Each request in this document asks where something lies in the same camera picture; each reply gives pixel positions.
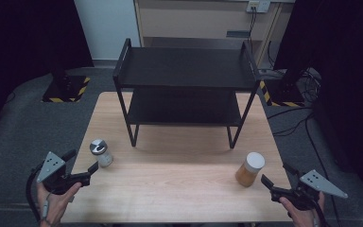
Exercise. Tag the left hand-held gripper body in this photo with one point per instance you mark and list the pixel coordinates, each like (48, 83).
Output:
(55, 176)

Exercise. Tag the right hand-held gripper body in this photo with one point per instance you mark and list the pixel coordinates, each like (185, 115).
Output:
(308, 192)

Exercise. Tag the glass jar with silver lid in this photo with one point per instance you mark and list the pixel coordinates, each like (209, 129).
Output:
(100, 153)

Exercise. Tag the amber jar with white lid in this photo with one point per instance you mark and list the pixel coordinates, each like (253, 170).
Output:
(249, 171)

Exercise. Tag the black two-tier shelf rack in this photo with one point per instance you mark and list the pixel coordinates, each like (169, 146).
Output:
(186, 67)

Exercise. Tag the person's right hand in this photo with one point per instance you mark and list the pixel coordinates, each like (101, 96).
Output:
(302, 218)

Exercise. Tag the person's left hand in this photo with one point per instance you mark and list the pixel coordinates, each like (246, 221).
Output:
(55, 206)

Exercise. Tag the black stand with striped base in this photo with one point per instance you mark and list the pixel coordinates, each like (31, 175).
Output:
(285, 93)
(64, 88)

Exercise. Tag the dark curtain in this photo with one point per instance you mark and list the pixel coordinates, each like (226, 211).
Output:
(19, 41)
(349, 78)

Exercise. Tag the white wall outlet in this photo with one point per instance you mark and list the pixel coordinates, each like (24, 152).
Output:
(258, 5)

